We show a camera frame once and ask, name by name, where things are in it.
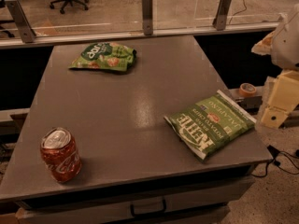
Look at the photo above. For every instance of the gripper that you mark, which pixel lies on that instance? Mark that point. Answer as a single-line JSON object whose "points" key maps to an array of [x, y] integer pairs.
{"points": [[289, 44]]}

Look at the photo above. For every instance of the green jalapeno kettle chip bag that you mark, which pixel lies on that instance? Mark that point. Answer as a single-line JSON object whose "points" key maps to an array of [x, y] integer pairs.
{"points": [[209, 125]]}

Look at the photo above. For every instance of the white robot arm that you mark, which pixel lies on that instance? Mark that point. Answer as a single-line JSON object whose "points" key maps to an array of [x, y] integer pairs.
{"points": [[283, 47]]}

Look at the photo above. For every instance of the green rice chip bag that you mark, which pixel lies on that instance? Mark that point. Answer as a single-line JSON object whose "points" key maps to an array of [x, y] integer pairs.
{"points": [[105, 56]]}

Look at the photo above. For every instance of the orange tape roll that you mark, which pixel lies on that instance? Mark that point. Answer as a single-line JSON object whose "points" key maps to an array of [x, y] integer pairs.
{"points": [[247, 90]]}

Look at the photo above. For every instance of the grey desk drawer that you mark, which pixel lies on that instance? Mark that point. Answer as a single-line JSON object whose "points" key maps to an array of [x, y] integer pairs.
{"points": [[206, 204]]}

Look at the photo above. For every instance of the red coca-cola can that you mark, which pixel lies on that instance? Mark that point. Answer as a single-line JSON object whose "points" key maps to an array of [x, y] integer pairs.
{"points": [[59, 151]]}

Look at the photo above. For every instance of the clear glass barrier panel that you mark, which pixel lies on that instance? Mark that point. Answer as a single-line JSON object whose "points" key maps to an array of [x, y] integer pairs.
{"points": [[112, 16]]}

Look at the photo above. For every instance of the right metal glass bracket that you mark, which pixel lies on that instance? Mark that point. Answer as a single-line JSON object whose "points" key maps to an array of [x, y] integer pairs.
{"points": [[220, 20]]}

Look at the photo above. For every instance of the metal glass bracket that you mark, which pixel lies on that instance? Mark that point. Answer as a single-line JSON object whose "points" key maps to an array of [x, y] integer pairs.
{"points": [[26, 32], [147, 17], [220, 20]]}

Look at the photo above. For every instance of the black drawer handle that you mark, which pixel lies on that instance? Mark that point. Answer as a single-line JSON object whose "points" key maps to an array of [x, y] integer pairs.
{"points": [[148, 208]]}

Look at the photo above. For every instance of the middle metal glass bracket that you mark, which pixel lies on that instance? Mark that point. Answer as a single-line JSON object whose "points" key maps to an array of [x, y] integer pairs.
{"points": [[147, 17]]}

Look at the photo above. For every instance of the left metal glass bracket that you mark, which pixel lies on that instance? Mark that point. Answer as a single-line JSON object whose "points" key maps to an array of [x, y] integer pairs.
{"points": [[26, 32]]}

